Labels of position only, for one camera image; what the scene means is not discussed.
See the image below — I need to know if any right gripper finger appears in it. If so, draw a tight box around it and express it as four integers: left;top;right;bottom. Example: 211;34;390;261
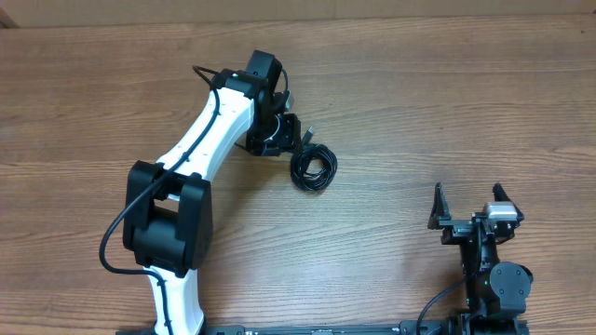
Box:
427;182;451;230
493;182;524;221

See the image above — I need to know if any black usb cable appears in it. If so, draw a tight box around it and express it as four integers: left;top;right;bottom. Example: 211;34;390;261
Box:
289;126;339;193

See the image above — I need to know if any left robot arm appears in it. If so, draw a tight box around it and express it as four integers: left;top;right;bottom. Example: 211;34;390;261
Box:
115;50;303;334

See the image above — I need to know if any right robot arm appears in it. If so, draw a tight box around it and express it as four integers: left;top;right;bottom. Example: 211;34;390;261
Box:
415;183;534;335

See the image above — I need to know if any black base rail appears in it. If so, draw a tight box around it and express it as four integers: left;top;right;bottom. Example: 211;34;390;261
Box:
115;319;530;335

